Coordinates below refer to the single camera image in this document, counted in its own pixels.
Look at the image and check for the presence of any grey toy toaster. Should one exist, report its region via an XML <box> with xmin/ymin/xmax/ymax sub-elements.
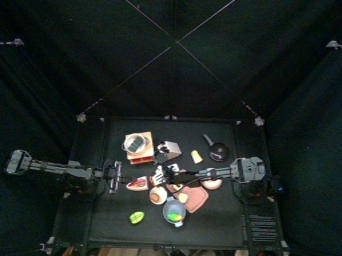
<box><xmin>156</xmin><ymin>140</ymin><xmax>184</xmax><ymax>164</ymax></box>

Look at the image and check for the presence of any white bowl with orange egg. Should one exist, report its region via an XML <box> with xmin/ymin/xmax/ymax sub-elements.
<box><xmin>149</xmin><ymin>186</ymin><xmax>169</xmax><ymax>206</ymax></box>

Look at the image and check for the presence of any wooden toy stove box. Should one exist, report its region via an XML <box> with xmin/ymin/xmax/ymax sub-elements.
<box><xmin>123</xmin><ymin>131</ymin><xmax>157</xmax><ymax>166</ymax></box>

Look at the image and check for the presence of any red toy steak slice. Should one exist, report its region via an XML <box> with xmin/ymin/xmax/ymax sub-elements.
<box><xmin>126</xmin><ymin>175</ymin><xmax>150</xmax><ymax>192</ymax></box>

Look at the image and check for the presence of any pink cutting board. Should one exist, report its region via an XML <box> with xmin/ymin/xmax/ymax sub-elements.
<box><xmin>168</xmin><ymin>183</ymin><xmax>212</xmax><ymax>214</ymax></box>

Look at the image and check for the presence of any tan toy bread slice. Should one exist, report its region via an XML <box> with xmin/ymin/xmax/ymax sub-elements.
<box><xmin>201</xmin><ymin>178</ymin><xmax>225</xmax><ymax>191</ymax></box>

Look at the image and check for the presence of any thin white string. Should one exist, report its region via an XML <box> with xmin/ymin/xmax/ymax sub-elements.
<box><xmin>82</xmin><ymin>0</ymin><xmax>238</xmax><ymax>114</ymax></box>
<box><xmin>123</xmin><ymin>0</ymin><xmax>261</xmax><ymax>118</ymax></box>

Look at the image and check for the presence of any green toy vegetable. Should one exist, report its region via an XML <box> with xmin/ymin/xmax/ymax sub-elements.
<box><xmin>166</xmin><ymin>212</ymin><xmax>185</xmax><ymax>223</ymax></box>

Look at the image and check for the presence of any yellow toy cheese wedge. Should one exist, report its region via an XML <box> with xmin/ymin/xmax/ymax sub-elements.
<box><xmin>190</xmin><ymin>149</ymin><xmax>205</xmax><ymax>165</ymax></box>

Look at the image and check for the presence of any black toy frying pan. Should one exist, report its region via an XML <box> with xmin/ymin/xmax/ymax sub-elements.
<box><xmin>202</xmin><ymin>133</ymin><xmax>232</xmax><ymax>163</ymax></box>

